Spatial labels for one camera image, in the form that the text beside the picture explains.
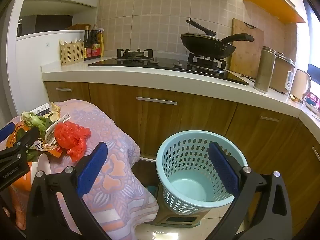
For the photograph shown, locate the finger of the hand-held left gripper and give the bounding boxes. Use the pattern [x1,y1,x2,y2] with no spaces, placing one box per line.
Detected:
[0,123,17,142]
[0,127,40,166]

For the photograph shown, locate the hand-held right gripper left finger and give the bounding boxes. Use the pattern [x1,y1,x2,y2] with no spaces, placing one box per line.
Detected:
[25,142,112,240]

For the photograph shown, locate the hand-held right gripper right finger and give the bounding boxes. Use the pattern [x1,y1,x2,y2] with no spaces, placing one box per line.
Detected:
[208,142,292,240]

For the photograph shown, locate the orange white paper cup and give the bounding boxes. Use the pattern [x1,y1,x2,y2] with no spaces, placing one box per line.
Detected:
[10,152,52,230]

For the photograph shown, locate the red plastic bag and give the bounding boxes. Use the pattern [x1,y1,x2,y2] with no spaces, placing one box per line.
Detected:
[54,122,92,162]

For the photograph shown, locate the light blue perforated waste basket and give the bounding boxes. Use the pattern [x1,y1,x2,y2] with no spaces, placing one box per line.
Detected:
[156,130,248,215]

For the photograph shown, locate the orange plastic wrapper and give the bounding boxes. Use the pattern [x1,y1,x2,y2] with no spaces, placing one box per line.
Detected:
[5,123,25,148]

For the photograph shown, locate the green vegetable leaves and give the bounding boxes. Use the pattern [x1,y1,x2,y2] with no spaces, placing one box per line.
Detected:
[21,111,54,162]

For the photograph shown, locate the white dotted paper scrap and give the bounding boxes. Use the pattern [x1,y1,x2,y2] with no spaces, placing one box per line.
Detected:
[45,114,72,146]

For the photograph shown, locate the black white printed card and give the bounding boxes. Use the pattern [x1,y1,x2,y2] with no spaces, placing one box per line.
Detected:
[29,103,52,117]

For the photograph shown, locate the crumpled yellow peel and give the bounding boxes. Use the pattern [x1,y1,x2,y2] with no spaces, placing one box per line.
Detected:
[50,102,62,123]

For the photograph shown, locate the wooden kitchen base cabinet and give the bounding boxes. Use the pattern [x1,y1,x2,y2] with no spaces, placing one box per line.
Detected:
[44,81,320,232]

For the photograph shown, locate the dark plastic stool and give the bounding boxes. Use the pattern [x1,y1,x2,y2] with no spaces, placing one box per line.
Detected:
[145,184,213,228]

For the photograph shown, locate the white side cabinet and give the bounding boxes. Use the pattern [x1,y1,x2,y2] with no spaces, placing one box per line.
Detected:
[15,29,87,117]

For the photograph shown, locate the beige slotted utensil holder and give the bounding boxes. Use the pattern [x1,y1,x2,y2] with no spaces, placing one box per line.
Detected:
[59,39,85,67]

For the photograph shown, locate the dark soy sauce bottle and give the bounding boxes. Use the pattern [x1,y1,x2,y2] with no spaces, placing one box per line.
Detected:
[84,26,92,61]

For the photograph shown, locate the stainless steel thermos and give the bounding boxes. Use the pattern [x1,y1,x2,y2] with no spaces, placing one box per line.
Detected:
[254,46,276,94]

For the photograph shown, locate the red snack packets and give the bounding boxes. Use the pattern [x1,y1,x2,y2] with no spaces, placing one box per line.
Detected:
[304,91,320,111]

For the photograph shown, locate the beige rice cooker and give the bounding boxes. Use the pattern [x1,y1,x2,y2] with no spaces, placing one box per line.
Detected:
[269,52,297,94]

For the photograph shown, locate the large dark sauce bottle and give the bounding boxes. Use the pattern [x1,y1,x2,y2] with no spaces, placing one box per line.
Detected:
[90,24,102,59]

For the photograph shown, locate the beige electric kettle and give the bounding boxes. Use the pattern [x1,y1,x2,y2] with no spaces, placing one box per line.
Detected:
[291,69,312,102]

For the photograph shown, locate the black glass gas stove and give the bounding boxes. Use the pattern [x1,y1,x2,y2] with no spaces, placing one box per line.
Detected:
[88,49,250,85]

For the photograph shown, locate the wooden cutting board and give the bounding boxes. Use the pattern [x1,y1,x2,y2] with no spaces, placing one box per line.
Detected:
[229,18,265,79]

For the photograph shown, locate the black frying pan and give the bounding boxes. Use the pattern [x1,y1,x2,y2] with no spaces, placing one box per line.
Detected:
[180,33,254,59]

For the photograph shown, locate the orange wall cabinet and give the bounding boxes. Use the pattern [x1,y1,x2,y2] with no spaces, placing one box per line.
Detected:
[242,0,307,25]

